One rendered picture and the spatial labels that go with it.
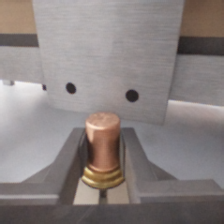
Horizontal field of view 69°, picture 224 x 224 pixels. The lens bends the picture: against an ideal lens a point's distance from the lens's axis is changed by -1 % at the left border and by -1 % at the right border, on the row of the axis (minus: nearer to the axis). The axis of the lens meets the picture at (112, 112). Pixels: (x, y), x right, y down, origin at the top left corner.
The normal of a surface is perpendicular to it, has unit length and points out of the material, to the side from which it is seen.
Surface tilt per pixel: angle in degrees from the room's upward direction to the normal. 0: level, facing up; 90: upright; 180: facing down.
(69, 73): 90
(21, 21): 90
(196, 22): 90
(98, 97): 90
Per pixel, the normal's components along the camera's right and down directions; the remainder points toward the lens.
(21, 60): -0.32, 0.42
